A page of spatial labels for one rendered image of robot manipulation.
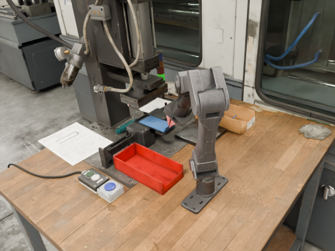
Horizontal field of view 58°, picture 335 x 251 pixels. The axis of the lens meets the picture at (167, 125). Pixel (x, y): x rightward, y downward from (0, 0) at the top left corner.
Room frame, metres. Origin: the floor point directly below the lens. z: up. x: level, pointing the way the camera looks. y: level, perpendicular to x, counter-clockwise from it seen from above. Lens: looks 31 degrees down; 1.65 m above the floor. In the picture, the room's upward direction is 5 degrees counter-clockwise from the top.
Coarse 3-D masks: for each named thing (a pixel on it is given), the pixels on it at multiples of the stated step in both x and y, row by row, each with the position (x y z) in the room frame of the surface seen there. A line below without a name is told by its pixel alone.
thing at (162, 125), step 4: (148, 116) 1.17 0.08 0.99; (152, 116) 1.17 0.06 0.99; (144, 120) 1.14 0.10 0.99; (148, 120) 1.14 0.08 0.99; (156, 120) 1.14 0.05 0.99; (160, 120) 1.13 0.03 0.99; (144, 124) 1.11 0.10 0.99; (148, 124) 1.11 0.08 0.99; (152, 124) 1.10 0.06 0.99; (156, 124) 1.10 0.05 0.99; (160, 124) 1.10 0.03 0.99; (164, 124) 1.10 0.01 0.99; (156, 128) 1.07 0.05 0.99; (160, 128) 1.07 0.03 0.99; (164, 128) 1.06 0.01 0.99; (168, 128) 1.06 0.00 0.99
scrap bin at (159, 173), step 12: (132, 144) 1.01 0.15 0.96; (120, 156) 0.96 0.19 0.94; (132, 156) 1.01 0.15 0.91; (144, 156) 0.99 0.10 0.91; (156, 156) 0.94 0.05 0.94; (120, 168) 0.92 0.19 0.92; (132, 168) 0.87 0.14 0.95; (144, 168) 0.92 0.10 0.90; (156, 168) 0.92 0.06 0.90; (168, 168) 0.90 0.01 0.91; (180, 168) 0.86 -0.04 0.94; (144, 180) 0.83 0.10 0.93; (156, 180) 0.79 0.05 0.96; (168, 180) 0.84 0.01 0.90
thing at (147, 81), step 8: (112, 72) 1.28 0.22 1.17; (120, 72) 1.28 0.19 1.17; (136, 72) 1.23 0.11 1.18; (120, 80) 1.21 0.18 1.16; (128, 80) 1.17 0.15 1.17; (136, 80) 1.14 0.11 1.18; (144, 80) 1.13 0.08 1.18; (152, 80) 1.13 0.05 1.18; (160, 80) 1.13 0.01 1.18; (136, 88) 1.13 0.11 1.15; (144, 88) 1.11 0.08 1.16; (152, 88) 1.10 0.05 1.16; (160, 88) 1.15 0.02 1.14; (120, 96) 1.12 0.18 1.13; (128, 96) 1.09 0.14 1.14; (136, 96) 1.08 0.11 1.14; (144, 96) 1.08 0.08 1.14; (152, 96) 1.11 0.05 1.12; (128, 104) 1.12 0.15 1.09; (136, 104) 1.06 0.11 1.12; (144, 104) 1.07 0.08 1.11
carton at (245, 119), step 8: (232, 104) 1.27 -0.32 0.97; (224, 112) 1.29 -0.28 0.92; (232, 112) 1.26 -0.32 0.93; (240, 112) 1.24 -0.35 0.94; (248, 112) 1.21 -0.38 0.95; (224, 120) 1.16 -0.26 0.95; (232, 120) 1.13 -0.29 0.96; (240, 120) 1.22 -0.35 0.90; (248, 120) 1.21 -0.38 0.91; (232, 128) 1.13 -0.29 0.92; (240, 128) 1.11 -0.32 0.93
